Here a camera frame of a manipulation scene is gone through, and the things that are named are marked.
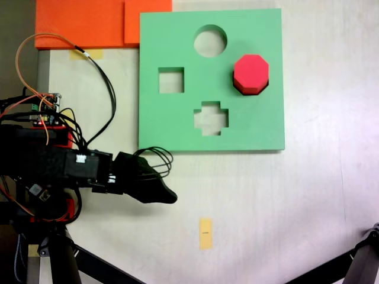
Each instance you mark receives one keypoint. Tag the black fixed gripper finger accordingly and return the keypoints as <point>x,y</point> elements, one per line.
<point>157,193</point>

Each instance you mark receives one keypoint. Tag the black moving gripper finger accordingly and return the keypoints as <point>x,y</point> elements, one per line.
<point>133,165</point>

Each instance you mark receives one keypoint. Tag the red octagonal pillar block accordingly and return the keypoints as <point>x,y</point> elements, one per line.
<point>251,71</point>

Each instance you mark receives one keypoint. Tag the orange flat block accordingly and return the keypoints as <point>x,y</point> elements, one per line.
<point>83,23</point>

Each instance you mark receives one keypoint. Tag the yellow tape marker strip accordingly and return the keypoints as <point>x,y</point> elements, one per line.
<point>205,233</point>

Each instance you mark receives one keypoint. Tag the small yellow tape piece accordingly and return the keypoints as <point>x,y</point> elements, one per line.
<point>68,114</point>

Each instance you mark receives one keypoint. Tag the black circuit board with chip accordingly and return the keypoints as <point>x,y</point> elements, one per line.
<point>37,190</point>

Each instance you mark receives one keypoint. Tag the black and red clamp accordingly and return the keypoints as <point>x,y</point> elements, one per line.
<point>26,136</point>

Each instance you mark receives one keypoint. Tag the circuit board with green terminal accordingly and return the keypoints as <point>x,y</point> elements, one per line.
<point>48,103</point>

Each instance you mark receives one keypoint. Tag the yellow tape square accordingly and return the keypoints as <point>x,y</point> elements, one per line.
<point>33,251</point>

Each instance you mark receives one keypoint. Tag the wide yellow tape piece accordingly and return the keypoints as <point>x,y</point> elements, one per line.
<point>96,54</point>

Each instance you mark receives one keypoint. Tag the green shape sorter board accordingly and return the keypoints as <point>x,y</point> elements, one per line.
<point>165,38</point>

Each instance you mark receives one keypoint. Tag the notched black tripod leg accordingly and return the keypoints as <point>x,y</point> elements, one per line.
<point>367,251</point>

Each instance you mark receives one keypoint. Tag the red printed base mount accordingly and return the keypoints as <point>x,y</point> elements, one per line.
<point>70,207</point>

